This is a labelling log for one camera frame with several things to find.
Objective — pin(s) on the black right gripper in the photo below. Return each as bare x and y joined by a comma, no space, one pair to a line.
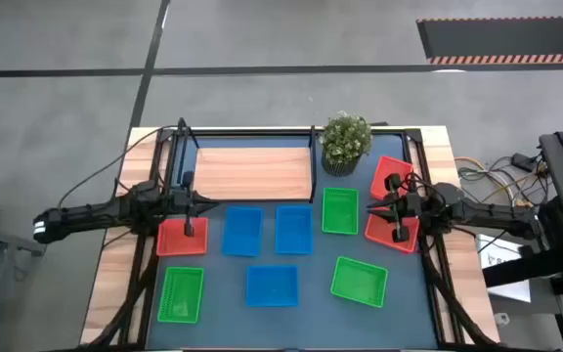
406,207

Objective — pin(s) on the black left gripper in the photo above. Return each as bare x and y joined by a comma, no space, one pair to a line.
181,203

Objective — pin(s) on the red-orange plastic basket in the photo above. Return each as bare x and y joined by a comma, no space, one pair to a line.
174,244
379,234
383,168

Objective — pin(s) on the green plastic basket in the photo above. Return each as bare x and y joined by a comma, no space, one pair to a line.
340,210
181,294
359,281

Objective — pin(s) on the blue plastic basket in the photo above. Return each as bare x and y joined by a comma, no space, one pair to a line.
294,230
242,232
272,286

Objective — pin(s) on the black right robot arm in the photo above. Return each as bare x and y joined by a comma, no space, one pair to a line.
482,215

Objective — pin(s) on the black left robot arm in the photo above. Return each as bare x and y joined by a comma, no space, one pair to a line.
91,215

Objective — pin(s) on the dark ribbed plant pot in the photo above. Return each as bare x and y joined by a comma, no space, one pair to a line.
340,169

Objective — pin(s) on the green artificial plant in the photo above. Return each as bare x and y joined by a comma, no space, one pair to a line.
345,137

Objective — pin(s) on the blue table mat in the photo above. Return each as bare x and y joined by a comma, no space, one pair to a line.
311,327

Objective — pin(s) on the black power adapter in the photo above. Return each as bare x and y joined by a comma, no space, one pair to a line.
523,162

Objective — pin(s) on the white paper sheet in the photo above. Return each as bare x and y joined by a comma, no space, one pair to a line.
513,292

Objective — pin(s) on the black metal beam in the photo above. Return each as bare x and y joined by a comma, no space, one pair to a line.
531,268

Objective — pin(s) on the small white object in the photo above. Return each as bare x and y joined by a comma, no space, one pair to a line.
502,319

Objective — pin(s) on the grey metal table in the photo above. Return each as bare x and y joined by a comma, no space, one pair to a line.
3,238

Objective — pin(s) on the black hazard-striped floor mat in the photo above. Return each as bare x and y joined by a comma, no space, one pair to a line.
506,39

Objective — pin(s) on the wooden shelf with black frame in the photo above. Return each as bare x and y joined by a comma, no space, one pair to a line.
252,173

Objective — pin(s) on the black metal rig frame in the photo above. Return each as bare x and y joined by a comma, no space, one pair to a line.
416,135

